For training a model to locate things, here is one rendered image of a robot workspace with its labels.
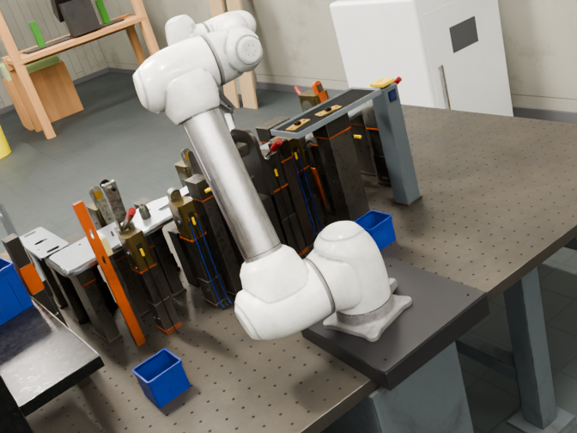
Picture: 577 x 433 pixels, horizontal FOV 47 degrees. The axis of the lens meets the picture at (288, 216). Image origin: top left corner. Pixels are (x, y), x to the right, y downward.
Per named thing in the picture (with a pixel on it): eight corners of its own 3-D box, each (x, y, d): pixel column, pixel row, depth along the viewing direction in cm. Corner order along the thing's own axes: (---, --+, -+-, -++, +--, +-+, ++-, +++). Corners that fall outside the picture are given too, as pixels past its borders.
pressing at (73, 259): (347, 98, 279) (346, 94, 278) (386, 100, 261) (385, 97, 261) (43, 261, 212) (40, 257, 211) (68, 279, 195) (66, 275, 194)
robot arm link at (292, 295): (342, 317, 163) (263, 360, 157) (321, 309, 178) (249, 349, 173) (207, 23, 155) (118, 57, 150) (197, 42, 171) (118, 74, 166)
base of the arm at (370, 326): (422, 293, 179) (417, 276, 177) (374, 343, 167) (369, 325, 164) (369, 282, 192) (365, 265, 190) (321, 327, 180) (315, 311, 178)
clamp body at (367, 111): (390, 177, 268) (370, 91, 253) (412, 181, 259) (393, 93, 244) (378, 185, 265) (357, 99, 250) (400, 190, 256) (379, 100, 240)
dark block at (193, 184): (238, 285, 224) (197, 173, 206) (249, 290, 218) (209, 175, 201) (226, 293, 221) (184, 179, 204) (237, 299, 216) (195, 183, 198)
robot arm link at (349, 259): (403, 295, 171) (382, 222, 162) (343, 328, 166) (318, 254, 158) (373, 272, 185) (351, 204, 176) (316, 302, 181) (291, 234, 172)
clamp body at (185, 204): (220, 293, 223) (182, 194, 208) (238, 301, 215) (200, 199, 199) (203, 303, 220) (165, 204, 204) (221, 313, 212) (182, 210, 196)
